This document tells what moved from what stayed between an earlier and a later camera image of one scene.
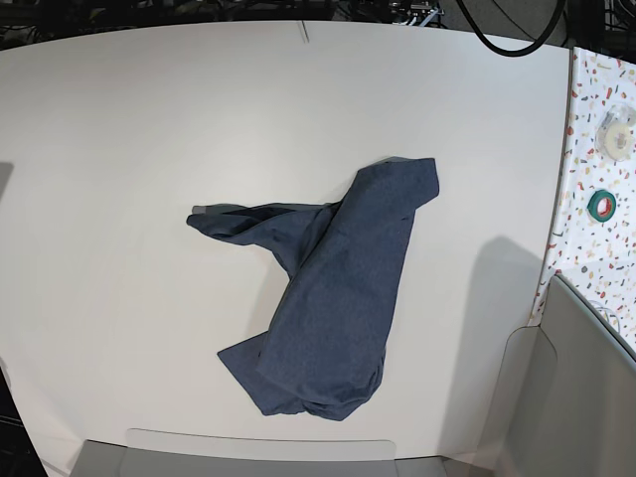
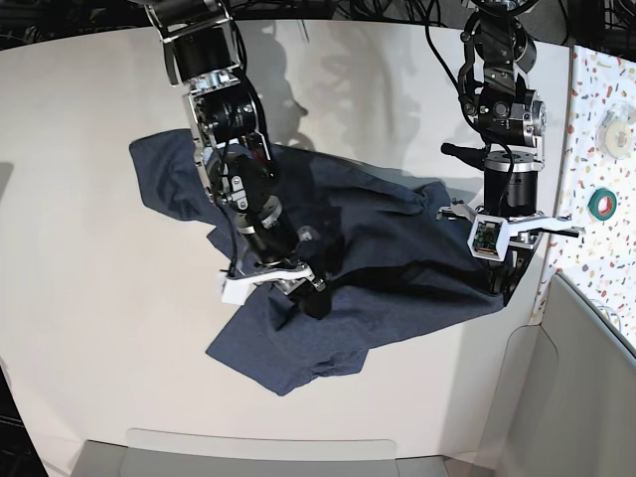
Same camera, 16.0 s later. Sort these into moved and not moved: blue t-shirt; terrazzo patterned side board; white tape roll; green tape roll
Moved: blue t-shirt
Not moved: white tape roll; green tape roll; terrazzo patterned side board
